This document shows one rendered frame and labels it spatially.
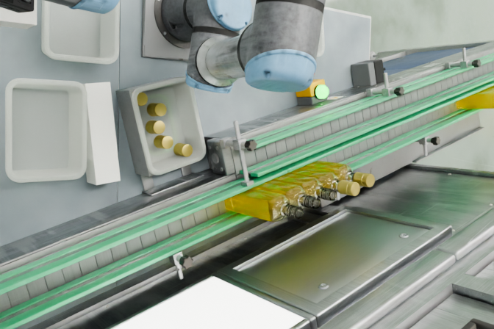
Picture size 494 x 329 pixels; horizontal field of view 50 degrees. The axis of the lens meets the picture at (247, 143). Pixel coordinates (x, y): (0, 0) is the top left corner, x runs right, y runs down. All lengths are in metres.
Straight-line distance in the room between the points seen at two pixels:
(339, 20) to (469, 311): 1.10
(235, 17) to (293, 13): 0.42
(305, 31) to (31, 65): 0.68
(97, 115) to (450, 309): 0.87
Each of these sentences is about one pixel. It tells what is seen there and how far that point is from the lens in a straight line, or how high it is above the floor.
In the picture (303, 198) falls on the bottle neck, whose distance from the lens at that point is 1.26.
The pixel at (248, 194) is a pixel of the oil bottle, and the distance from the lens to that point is 1.31.
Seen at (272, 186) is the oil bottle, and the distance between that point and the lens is 1.33.
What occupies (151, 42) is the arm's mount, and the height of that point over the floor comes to 0.76.
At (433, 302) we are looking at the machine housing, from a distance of 1.14.
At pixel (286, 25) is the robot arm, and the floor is 1.37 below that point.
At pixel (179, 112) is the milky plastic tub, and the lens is 1.43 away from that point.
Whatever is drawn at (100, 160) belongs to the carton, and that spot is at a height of 0.81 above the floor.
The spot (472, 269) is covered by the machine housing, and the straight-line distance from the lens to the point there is 1.24.
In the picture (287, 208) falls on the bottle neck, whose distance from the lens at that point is 1.22.
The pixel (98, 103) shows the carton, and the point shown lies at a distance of 1.29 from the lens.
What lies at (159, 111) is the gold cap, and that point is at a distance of 1.35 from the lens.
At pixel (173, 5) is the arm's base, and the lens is 1.39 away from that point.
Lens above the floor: 2.01
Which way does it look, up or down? 52 degrees down
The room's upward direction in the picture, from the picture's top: 95 degrees clockwise
